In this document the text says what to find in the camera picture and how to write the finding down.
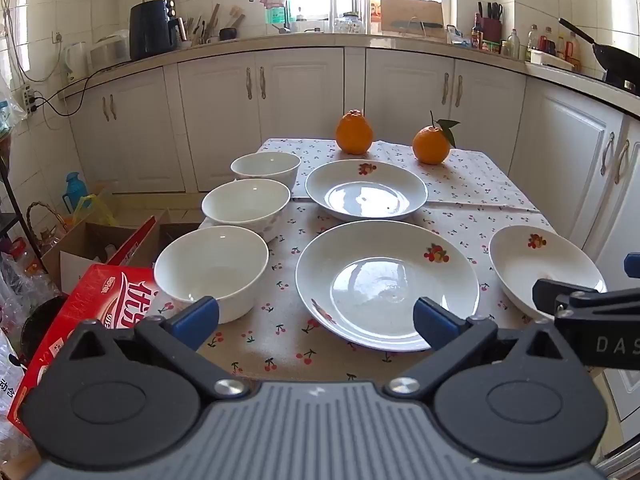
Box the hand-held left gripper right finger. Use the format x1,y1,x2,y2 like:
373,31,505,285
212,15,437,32
382,296,566,401

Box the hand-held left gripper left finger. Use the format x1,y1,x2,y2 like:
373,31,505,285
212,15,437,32
62,296,251,401

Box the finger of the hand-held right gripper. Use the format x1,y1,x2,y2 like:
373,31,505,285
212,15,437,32
531,277,640,317

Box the white plate fruit print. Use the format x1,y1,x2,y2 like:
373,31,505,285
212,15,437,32
295,220,481,352
305,159,429,222
488,225,608,322

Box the large white bowl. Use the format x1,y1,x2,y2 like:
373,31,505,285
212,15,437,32
154,225,270,325

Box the white bowl pink floral print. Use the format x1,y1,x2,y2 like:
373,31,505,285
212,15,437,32
201,178,292,243

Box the small white bowl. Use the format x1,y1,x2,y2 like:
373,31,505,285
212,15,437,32
230,151,302,193

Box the cherry print tablecloth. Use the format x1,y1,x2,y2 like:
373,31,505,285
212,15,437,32
152,137,603,386

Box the red printed carton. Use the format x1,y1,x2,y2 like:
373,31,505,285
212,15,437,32
7,262,176,438

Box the brown cardboard box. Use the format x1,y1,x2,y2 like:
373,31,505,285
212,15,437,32
42,215,168,293

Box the yellow plastic bag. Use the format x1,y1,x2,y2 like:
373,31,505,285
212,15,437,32
75,194,118,226

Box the wicker basket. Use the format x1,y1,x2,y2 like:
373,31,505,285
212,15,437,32
26,201,68,242

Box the blue thermos jug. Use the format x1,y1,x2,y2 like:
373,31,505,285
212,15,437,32
65,171,90,213

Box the orange with green leaf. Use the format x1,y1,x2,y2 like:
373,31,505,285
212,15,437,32
412,111,461,165

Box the clear plastic bags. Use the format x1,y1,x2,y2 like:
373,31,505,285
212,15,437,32
0,240,66,321

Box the bumpy-topped orange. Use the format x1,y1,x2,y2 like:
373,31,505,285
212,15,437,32
335,108,374,156

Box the white plastic container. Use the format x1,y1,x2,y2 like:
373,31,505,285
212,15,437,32
530,49,576,72

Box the black wok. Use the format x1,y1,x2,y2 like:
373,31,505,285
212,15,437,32
558,17,640,93

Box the row of condiment bottles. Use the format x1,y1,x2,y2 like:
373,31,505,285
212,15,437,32
500,24,583,72

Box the red knife block with knives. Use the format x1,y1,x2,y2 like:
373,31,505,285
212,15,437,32
475,1,503,43

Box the white rice cooker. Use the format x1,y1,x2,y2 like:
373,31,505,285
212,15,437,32
87,30,132,73

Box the white electric kettle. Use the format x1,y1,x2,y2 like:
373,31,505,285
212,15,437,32
62,41,90,83

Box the utensil holder with utensils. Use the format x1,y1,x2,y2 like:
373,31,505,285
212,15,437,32
180,2,221,48

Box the black air fryer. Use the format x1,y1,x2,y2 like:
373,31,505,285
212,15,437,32
129,0,178,61

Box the glass jar green lid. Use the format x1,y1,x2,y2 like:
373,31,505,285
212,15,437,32
334,12,361,35

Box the wooden cutting board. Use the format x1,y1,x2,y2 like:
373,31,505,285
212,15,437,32
380,0,446,38

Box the black power cord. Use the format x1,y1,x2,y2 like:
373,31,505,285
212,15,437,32
30,62,133,117

